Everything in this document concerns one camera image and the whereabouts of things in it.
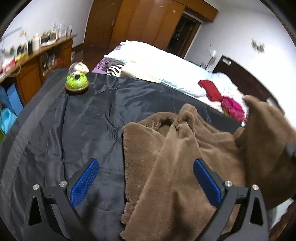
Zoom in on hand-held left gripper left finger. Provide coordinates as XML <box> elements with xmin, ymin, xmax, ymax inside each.
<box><xmin>22</xmin><ymin>158</ymin><xmax>100</xmax><ymax>241</ymax></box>

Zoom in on brown fleece garment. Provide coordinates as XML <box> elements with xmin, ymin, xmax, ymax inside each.
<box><xmin>120</xmin><ymin>95</ymin><xmax>294</xmax><ymax>241</ymax></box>

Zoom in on light blue slipper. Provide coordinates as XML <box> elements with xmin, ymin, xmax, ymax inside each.
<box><xmin>0</xmin><ymin>108</ymin><xmax>18</xmax><ymax>135</ymax></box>

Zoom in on white thermos jug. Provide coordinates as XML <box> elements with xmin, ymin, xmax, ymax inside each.
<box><xmin>32</xmin><ymin>34</ymin><xmax>41</xmax><ymax>51</ymax></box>

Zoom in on cream blanket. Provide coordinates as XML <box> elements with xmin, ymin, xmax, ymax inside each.
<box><xmin>121</xmin><ymin>59</ymin><xmax>162</xmax><ymax>84</ymax></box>

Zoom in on zebra striped cloth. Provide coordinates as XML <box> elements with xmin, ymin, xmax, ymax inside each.
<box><xmin>106</xmin><ymin>64</ymin><xmax>124</xmax><ymax>77</ymax></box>

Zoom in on wall lamp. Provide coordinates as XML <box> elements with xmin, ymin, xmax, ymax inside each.
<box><xmin>251</xmin><ymin>38</ymin><xmax>266</xmax><ymax>52</ymax></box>

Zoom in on red garment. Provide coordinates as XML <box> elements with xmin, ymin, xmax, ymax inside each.
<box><xmin>198</xmin><ymin>80</ymin><xmax>223</xmax><ymax>102</ymax></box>

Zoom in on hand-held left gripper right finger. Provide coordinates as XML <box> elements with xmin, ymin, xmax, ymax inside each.
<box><xmin>193</xmin><ymin>159</ymin><xmax>270</xmax><ymax>241</ymax></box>

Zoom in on wooden sideboard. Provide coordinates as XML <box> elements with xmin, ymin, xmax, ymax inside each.
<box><xmin>0</xmin><ymin>34</ymin><xmax>78</xmax><ymax>107</ymax></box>

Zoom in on dark wooden headboard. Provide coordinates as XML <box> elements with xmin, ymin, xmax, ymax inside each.
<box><xmin>211</xmin><ymin>55</ymin><xmax>285</xmax><ymax>112</ymax></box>

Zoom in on magenta garment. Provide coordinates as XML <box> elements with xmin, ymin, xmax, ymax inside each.
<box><xmin>220</xmin><ymin>96</ymin><xmax>248</xmax><ymax>122</ymax></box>

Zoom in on blue storage box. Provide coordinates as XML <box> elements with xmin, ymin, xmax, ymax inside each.
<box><xmin>0</xmin><ymin>85</ymin><xmax>23</xmax><ymax>116</ymax></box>

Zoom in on black satin bed cover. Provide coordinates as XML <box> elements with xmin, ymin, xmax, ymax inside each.
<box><xmin>0</xmin><ymin>68</ymin><xmax>245</xmax><ymax>241</ymax></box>

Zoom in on white quilt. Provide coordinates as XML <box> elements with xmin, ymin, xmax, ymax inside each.
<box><xmin>104</xmin><ymin>40</ymin><xmax>245</xmax><ymax>109</ymax></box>

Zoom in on cream plush toy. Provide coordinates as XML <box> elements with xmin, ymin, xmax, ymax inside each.
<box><xmin>69</xmin><ymin>61</ymin><xmax>90</xmax><ymax>75</ymax></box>

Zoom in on white table lamp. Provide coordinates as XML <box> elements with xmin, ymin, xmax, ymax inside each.
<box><xmin>205</xmin><ymin>49</ymin><xmax>217</xmax><ymax>70</ymax></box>

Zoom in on brown wooden wardrobe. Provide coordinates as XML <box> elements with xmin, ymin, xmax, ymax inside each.
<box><xmin>84</xmin><ymin>0</ymin><xmax>219</xmax><ymax>54</ymax></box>

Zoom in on green toy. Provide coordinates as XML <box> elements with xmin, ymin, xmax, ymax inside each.
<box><xmin>65</xmin><ymin>71</ymin><xmax>89</xmax><ymax>94</ymax></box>

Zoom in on purple floral sheet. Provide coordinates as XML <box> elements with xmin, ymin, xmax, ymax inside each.
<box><xmin>92</xmin><ymin>45</ymin><xmax>123</xmax><ymax>73</ymax></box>

